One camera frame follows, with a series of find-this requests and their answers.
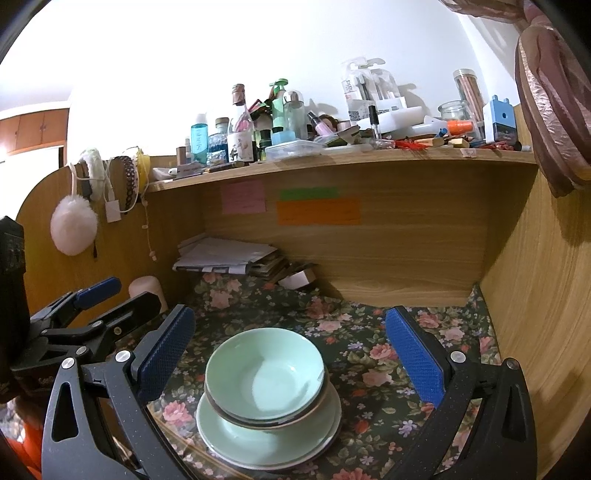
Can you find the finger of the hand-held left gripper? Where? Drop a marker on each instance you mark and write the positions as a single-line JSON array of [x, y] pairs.
[[134, 314], [99, 290]]

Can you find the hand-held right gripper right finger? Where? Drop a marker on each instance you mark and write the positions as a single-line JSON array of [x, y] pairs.
[[415, 355]]

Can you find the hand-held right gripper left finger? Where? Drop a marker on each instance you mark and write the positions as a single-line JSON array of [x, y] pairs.
[[166, 350]]

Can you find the mint green bowl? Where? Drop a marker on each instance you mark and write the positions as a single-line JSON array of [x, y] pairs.
[[263, 369]]

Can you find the mint green plate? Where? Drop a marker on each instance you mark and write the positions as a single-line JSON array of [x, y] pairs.
[[221, 438]]

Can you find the pink bowl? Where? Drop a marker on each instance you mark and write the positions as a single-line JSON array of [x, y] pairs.
[[277, 423]]

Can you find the person's left forearm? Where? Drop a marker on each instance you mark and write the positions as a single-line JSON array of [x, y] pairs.
[[27, 434]]

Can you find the beige cylindrical cup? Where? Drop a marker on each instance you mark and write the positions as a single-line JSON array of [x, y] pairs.
[[147, 290]]

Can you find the floral tablecloth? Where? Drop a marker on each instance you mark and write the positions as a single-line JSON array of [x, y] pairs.
[[360, 350]]

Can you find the white fluffy pom-pom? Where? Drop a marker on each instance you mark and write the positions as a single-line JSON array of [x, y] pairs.
[[74, 226]]

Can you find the white charger plug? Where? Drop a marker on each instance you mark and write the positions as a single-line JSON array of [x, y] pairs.
[[112, 211]]

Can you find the stack of white papers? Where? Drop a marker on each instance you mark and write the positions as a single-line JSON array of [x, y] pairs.
[[221, 254]]

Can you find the yellow cloth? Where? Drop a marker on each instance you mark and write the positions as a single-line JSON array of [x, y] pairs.
[[144, 168]]

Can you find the stack of notebooks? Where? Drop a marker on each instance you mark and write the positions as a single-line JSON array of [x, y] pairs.
[[270, 267]]

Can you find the white plastic object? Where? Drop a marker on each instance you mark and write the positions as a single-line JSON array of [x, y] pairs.
[[164, 173]]

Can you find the small white box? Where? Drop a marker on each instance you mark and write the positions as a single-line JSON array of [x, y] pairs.
[[298, 278]]

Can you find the brown cosmetic tube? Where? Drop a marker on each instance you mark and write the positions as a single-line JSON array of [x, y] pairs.
[[181, 156]]

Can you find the pink sticky note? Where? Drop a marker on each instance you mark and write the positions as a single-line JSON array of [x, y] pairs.
[[243, 197]]

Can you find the orange sticky note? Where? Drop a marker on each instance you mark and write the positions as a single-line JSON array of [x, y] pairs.
[[318, 212]]

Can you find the tall blue liquid bottle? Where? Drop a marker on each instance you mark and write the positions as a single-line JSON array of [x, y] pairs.
[[200, 143]]

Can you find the square blue liquid bottle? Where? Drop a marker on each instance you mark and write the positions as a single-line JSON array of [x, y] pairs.
[[218, 150]]

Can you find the green sticky note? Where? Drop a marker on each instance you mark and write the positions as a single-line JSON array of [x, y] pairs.
[[308, 194]]

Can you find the clear glass bottle illustrated label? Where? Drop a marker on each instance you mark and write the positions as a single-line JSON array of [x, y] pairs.
[[240, 145]]

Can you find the small green bottle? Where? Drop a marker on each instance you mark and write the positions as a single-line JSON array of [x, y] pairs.
[[264, 147]]

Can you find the clear plastic lidded box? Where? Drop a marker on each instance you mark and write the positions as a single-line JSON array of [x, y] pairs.
[[295, 150]]

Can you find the white bottle orange cap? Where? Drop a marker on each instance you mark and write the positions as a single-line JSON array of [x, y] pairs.
[[438, 124]]

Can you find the black cap cosmetic bottle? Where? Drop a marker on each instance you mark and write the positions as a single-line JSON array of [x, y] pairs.
[[374, 124]]

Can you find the white rectangular box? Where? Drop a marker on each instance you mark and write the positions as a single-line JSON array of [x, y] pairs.
[[401, 117]]

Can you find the glass jar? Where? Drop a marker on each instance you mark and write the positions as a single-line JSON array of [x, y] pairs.
[[455, 113]]

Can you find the blue pencil sharpener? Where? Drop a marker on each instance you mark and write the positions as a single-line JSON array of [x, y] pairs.
[[501, 122]]

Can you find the green pump bottle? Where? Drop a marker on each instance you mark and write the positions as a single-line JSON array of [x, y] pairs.
[[278, 110]]

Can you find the pink cosmetic bottle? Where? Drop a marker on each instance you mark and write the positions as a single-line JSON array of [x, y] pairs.
[[321, 124]]

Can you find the clear bottle silver cap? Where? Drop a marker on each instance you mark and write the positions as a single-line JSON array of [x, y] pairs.
[[294, 115]]

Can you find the clear tube of pencils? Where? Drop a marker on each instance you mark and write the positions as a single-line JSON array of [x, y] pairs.
[[466, 92]]

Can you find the toothbrush pack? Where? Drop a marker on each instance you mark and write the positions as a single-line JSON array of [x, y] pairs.
[[358, 87]]

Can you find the pink striped curtain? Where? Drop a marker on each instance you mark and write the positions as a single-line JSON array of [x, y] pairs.
[[549, 115]]

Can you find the wooden wall cabinet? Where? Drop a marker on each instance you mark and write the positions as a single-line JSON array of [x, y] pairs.
[[32, 129]]

